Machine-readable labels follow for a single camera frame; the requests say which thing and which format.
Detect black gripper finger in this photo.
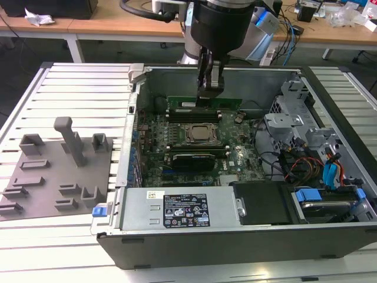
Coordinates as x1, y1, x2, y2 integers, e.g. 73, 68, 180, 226
197, 60, 226, 100
197, 46, 213, 90

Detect green RAM stick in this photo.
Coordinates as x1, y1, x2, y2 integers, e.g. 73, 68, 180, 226
173, 107, 220, 115
167, 94, 243, 109

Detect black RAM slot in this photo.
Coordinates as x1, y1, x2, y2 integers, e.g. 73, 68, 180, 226
167, 114, 222, 124
166, 143, 231, 154

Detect metal CPU socket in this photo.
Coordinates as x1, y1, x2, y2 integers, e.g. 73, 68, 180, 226
184, 123, 221, 145

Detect white power strip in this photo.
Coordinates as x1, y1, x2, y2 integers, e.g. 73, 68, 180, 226
259, 47, 277, 66

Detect green motherboard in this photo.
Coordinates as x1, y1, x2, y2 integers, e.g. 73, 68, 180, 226
135, 110, 266, 188

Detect silver drive cage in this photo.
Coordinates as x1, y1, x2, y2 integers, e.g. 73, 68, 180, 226
263, 78, 350, 166

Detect black graphics card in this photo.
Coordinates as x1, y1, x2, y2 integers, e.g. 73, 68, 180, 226
170, 152, 217, 172

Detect small black device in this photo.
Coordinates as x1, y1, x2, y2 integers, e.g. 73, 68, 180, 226
296, 4, 319, 22

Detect silver chipset heatsink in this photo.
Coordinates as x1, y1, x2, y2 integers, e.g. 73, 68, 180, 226
219, 175, 240, 187

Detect clear plastic bags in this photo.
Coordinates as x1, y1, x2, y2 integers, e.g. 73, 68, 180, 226
329, 2, 368, 29

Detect black plastic cover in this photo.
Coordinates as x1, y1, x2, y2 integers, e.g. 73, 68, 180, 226
229, 181, 296, 227

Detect grey power supply unit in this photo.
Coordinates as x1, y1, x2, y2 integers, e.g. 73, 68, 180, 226
119, 187, 246, 233

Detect white red box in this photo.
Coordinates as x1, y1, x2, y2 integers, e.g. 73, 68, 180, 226
361, 0, 377, 32

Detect hard disk in blue carrier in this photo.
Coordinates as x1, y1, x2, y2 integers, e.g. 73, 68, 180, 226
291, 188, 368, 225

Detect black open PC case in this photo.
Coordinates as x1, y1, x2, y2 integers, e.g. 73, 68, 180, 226
91, 65, 377, 271

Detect large black box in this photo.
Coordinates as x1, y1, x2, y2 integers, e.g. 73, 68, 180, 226
2, 0, 100, 20

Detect crumpled white paper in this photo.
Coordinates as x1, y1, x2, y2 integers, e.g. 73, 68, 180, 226
24, 7, 56, 28

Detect blue case latch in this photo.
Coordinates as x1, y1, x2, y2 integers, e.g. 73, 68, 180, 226
91, 205, 109, 219

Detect grey parts rack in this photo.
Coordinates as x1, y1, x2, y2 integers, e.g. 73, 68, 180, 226
0, 116, 114, 222

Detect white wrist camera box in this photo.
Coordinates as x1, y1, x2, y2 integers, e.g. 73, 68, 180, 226
151, 0, 189, 15

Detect grey case bracket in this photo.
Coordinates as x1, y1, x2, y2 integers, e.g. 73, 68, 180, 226
128, 62, 145, 85

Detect blue cable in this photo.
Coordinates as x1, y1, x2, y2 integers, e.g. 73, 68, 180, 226
287, 23, 297, 67

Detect thick black camera cable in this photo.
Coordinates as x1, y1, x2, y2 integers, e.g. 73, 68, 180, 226
119, 0, 178, 23

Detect wooden desk white frame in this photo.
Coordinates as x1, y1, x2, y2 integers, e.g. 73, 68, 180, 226
0, 7, 192, 64
272, 0, 377, 60

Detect red yellow wire bundle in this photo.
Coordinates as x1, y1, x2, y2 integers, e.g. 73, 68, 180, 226
290, 156, 322, 179

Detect blue flat wire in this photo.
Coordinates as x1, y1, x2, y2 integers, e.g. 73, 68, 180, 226
322, 160, 340, 193

